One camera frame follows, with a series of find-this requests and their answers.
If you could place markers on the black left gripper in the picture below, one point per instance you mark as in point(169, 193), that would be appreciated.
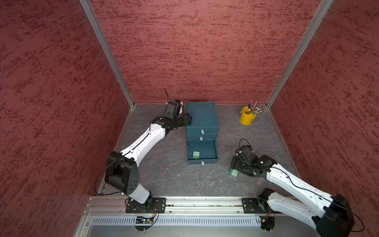
point(187, 119)

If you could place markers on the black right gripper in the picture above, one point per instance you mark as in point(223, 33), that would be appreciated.
point(234, 162)

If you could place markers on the green plug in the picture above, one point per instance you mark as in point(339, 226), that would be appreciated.
point(196, 155)
point(233, 172)

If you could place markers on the teal drawer cabinet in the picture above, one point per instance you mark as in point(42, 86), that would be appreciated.
point(202, 133)

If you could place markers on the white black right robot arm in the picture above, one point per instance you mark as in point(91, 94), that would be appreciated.
point(330, 216)

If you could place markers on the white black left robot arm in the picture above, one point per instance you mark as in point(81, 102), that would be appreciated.
point(122, 167)

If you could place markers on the yellow pen cup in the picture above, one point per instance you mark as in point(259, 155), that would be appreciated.
point(246, 117)

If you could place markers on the pens in cup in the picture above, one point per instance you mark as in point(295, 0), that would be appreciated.
point(253, 109)

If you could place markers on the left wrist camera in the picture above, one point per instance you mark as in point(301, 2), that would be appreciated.
point(173, 109)

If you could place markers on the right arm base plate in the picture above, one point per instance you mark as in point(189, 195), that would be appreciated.
point(256, 206)

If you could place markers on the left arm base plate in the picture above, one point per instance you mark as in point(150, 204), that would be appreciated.
point(152, 206)

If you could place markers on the left aluminium corner post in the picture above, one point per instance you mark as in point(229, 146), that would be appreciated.
point(91, 16)

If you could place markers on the aluminium corner post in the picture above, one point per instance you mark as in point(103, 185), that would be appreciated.
point(91, 16)
point(305, 40)

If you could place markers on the right aluminium corner post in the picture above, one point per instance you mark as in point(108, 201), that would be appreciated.
point(305, 40)

